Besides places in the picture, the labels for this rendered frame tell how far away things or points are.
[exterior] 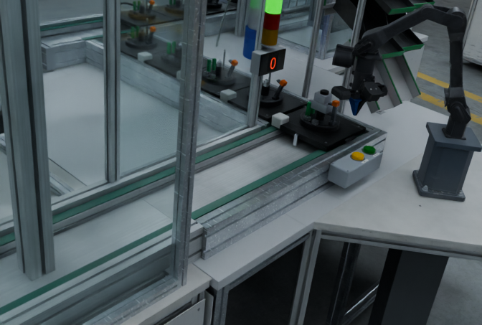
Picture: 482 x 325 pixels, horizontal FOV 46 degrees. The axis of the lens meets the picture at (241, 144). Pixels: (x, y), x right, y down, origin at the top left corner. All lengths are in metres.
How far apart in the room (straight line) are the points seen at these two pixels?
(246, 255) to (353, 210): 0.42
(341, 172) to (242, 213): 0.40
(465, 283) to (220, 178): 1.72
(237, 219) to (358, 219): 0.41
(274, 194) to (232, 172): 0.21
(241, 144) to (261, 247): 0.43
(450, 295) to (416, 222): 1.23
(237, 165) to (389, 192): 0.51
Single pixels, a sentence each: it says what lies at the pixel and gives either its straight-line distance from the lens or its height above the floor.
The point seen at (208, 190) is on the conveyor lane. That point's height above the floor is 0.92.
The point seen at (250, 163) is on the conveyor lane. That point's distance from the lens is 1.81.
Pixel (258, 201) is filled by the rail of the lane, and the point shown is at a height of 0.96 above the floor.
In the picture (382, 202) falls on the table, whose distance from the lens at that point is 1.86.
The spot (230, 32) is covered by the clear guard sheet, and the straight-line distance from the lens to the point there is 1.73.
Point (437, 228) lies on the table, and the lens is 1.81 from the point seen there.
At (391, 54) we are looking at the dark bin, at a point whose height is 1.21.
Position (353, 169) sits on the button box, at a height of 0.96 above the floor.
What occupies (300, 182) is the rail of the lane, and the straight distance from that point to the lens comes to 1.69.
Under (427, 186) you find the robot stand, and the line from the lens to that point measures 1.96.
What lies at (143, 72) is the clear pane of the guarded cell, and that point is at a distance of 1.05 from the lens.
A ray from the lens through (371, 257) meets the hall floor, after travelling 3.07.
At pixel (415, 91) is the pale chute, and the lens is 2.35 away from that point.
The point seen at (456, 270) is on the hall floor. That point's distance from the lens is 3.18.
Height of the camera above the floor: 1.81
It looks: 28 degrees down
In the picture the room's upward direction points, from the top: 6 degrees clockwise
